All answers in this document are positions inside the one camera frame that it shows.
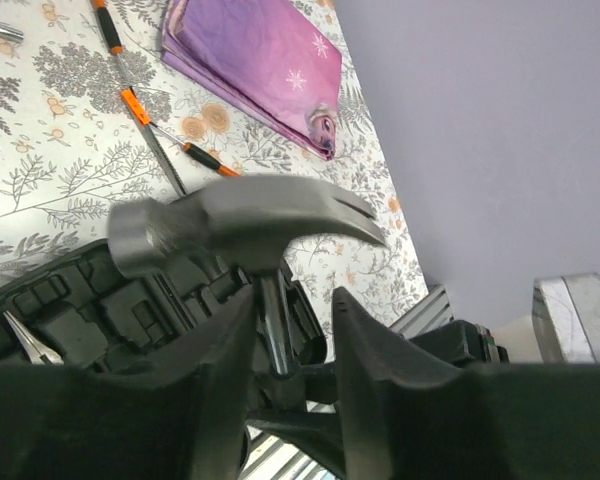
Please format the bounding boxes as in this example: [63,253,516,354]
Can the black handled screwdriver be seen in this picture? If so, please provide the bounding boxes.
[0,21,24,42]

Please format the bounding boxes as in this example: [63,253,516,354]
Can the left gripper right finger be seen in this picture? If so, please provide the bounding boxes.
[332,288,600,479]

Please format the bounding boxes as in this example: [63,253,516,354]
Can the aluminium front rail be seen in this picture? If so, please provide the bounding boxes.
[240,285,453,479]

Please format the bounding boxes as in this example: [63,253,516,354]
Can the small claw hammer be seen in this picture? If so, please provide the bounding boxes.
[107,175,385,378]

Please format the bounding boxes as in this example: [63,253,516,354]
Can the orange black utility tool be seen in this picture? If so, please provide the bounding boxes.
[149,121,239,177]

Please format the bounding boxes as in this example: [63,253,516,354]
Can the orange tipped metal file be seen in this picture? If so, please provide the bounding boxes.
[120,88,187,197]

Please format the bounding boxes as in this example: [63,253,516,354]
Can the small precision screwdriver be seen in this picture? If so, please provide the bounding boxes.
[91,0,131,87]

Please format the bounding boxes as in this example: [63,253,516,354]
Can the purple printed pouch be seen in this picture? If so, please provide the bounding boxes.
[161,1,342,160]

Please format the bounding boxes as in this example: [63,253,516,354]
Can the orange handled pliers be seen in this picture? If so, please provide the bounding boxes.
[3,311,64,365]

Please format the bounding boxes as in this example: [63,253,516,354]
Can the black plastic tool case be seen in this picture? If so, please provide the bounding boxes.
[0,238,331,376]

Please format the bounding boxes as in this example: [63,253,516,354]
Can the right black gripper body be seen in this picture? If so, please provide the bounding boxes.
[299,319,511,406]

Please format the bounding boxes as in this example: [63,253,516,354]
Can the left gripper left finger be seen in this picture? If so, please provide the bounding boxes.
[0,288,256,479]

